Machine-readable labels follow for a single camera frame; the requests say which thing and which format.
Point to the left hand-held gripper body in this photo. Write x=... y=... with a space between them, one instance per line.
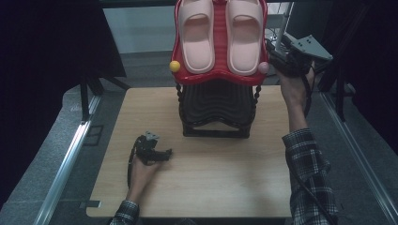
x=146 y=150

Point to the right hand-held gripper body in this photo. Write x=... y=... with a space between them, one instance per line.
x=297 y=61

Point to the pink rubber slipper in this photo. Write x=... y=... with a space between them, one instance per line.
x=245 y=37
x=196 y=37

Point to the red and black shoe rack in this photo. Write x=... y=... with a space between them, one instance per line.
x=219 y=103

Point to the person's left hand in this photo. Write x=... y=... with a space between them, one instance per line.
x=140 y=176

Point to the person's right hand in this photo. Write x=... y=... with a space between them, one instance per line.
x=294 y=89

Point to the white metal desk leg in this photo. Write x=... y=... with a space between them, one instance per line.
x=281 y=28

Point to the black metal stand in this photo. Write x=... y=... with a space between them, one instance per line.
x=339 y=93

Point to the black curtain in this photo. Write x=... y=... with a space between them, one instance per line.
x=47 y=62
x=372 y=62

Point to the black tripod stand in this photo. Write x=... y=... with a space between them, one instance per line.
x=84 y=97

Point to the black table bracket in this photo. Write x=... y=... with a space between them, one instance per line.
x=90 y=204

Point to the aluminium floor rail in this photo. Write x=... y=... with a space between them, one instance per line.
x=68 y=162
x=359 y=156

